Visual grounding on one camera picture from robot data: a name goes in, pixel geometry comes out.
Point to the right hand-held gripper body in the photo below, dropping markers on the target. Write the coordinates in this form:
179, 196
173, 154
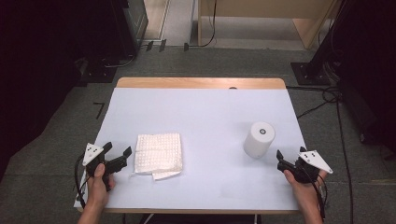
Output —
311, 159

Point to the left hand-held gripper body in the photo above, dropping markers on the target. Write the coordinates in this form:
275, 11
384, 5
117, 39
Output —
92, 154

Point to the white waffle cloth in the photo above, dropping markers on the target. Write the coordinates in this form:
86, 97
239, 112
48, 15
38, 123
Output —
158, 154

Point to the person's right hand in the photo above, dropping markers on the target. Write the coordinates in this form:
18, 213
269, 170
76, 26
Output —
306, 193

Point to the person's left hand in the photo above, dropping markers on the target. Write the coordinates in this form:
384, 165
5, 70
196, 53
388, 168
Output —
97, 193

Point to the black metal stand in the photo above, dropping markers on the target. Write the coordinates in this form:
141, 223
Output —
311, 73

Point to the black table grommet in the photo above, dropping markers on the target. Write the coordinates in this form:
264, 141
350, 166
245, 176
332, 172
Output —
233, 88

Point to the white paper table sheet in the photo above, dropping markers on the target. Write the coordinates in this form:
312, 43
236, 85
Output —
202, 109

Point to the dark curtain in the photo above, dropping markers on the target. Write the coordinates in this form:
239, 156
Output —
37, 77
373, 62

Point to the wooden table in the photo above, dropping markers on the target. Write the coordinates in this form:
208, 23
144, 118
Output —
199, 82

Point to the black cabinet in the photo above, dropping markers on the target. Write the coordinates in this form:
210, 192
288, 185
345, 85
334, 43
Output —
129, 28

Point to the light wooden desk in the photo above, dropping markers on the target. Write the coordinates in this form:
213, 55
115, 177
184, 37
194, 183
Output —
264, 7

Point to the black stand base plate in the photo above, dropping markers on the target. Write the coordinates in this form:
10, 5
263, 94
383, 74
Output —
98, 74

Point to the small black floor bracket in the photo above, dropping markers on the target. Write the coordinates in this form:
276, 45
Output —
149, 46
162, 45
186, 47

